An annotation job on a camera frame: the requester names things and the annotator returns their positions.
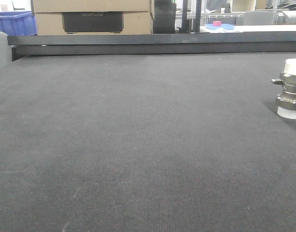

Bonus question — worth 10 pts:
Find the metal valve with white caps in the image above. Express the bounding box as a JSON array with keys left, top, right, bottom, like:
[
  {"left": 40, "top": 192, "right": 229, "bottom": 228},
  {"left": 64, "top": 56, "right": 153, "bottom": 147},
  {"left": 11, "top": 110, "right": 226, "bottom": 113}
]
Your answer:
[{"left": 271, "top": 58, "right": 296, "bottom": 119}]

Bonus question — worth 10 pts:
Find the black conveyor belt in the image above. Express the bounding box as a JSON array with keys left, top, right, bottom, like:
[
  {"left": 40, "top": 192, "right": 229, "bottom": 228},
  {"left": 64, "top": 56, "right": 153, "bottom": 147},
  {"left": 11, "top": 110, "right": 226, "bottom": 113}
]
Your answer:
[{"left": 0, "top": 53, "right": 296, "bottom": 232}]

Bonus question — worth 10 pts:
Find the large cardboard box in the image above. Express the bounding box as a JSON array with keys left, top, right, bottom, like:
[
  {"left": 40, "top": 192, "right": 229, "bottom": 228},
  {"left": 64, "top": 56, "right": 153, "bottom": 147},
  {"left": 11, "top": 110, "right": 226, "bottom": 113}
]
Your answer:
[{"left": 31, "top": 0, "right": 155, "bottom": 35}]

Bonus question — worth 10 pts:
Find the pink tape roll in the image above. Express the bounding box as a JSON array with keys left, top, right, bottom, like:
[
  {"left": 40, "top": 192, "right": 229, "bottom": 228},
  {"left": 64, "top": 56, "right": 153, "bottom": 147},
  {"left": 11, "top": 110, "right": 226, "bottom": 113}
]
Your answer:
[{"left": 212, "top": 21, "right": 222, "bottom": 27}]

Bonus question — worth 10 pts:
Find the blue tray on table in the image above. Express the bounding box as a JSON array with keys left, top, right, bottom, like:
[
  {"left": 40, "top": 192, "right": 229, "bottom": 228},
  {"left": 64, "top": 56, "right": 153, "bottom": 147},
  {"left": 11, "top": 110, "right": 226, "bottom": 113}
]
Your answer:
[{"left": 205, "top": 24, "right": 235, "bottom": 30}]

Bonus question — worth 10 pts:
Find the white background table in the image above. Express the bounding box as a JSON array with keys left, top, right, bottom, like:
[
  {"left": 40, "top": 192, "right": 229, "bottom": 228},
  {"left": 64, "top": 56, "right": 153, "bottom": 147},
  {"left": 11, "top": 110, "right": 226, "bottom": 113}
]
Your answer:
[{"left": 200, "top": 25, "right": 296, "bottom": 33}]

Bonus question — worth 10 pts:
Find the blue plastic crate in background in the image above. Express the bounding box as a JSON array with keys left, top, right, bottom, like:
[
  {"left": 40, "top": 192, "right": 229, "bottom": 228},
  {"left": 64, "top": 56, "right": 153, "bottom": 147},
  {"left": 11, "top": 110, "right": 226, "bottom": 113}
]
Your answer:
[{"left": 0, "top": 11, "right": 37, "bottom": 36}]

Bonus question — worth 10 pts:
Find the black vertical post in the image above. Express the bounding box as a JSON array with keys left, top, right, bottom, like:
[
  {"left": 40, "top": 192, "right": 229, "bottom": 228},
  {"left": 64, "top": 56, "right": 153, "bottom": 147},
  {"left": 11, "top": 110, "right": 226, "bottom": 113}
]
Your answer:
[{"left": 194, "top": 0, "right": 202, "bottom": 33}]

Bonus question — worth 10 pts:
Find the black conveyor side rail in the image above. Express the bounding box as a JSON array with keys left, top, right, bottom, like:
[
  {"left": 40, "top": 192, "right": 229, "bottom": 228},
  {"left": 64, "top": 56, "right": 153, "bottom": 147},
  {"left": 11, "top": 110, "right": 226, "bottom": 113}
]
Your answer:
[{"left": 7, "top": 31, "right": 296, "bottom": 56}]

